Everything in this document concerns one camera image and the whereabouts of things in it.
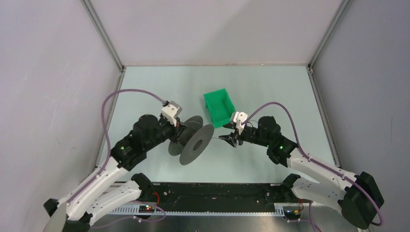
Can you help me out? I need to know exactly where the aluminium frame post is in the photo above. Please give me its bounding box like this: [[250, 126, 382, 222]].
[[81, 0, 125, 72], [308, 0, 353, 70]]

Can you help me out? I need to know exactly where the left controller board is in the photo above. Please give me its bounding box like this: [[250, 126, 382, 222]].
[[138, 205, 156, 214]]

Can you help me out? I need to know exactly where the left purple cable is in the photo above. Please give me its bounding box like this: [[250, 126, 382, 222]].
[[65, 88, 169, 205]]

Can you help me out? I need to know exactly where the green plastic bin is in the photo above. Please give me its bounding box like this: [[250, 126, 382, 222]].
[[203, 88, 236, 128]]

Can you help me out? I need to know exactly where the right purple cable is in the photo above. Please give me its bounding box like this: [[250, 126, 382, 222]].
[[242, 102, 383, 227]]

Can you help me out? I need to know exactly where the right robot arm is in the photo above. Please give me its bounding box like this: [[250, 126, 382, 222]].
[[219, 116, 384, 230]]

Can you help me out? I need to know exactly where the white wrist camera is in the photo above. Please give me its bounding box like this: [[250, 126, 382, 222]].
[[231, 111, 248, 135], [161, 101, 182, 127]]

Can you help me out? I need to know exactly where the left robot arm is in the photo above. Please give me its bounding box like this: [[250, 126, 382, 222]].
[[44, 115, 195, 232]]

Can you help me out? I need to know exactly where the purple cable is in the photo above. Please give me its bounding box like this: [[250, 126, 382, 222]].
[[65, 88, 169, 205], [242, 102, 383, 227]]

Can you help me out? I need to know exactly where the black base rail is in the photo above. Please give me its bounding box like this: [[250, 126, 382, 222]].
[[139, 182, 298, 213]]

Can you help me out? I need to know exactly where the aluminium frame left post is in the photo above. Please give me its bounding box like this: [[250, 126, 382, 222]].
[[81, 0, 125, 72]]

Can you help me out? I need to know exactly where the right controller board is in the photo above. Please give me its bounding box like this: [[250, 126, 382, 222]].
[[283, 210, 303, 223]]

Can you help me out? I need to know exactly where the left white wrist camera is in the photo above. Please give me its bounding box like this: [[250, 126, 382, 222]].
[[161, 101, 182, 127]]

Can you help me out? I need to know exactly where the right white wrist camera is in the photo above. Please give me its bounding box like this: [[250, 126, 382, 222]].
[[231, 111, 248, 135]]

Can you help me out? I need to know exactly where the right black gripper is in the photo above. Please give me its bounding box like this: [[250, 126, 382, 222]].
[[219, 121, 270, 148]]

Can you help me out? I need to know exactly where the controller board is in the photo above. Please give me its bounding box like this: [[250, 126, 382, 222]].
[[138, 205, 156, 214], [283, 210, 303, 223]]

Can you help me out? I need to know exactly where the grey perforated cable spool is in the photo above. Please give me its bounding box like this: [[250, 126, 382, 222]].
[[168, 116, 215, 165]]

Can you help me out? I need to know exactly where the aluminium frame right post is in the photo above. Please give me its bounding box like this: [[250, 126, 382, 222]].
[[308, 0, 353, 70]]

